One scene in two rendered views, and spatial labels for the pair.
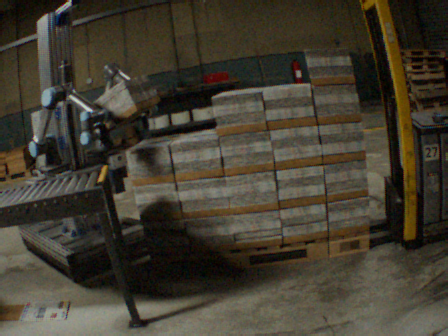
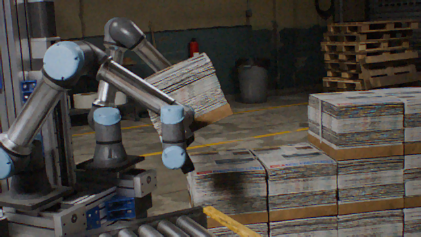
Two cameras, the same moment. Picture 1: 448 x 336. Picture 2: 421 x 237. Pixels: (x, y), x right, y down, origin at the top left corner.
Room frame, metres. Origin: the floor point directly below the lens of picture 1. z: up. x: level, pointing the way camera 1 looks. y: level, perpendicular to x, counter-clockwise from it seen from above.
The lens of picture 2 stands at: (1.11, 1.19, 1.40)
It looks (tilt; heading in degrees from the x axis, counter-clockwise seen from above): 10 degrees down; 340
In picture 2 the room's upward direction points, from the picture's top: 3 degrees counter-clockwise
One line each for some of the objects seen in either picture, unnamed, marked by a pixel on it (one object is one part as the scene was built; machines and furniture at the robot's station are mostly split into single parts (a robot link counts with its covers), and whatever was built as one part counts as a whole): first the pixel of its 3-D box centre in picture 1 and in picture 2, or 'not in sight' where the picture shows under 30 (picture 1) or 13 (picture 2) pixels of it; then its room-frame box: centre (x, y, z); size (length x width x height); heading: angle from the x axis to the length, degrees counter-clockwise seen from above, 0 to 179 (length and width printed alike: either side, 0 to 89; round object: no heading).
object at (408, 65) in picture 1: (420, 80); (369, 62); (8.42, -4.27, 0.65); 1.33 x 0.94 x 1.30; 101
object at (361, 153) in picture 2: (246, 123); (352, 142); (3.05, -0.17, 0.86); 0.38 x 0.29 x 0.04; 167
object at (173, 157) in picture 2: (88, 136); (174, 154); (2.71, 0.74, 1.00); 0.11 x 0.08 x 0.09; 162
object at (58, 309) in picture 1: (44, 310); not in sight; (2.39, 1.31, 0.01); 0.37 x 0.28 x 0.01; 97
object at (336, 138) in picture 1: (343, 148); not in sight; (2.93, -0.74, 0.65); 0.39 x 0.30 x 1.29; 168
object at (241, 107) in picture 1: (244, 109); (352, 122); (3.05, -0.17, 0.95); 0.38 x 0.29 x 0.23; 167
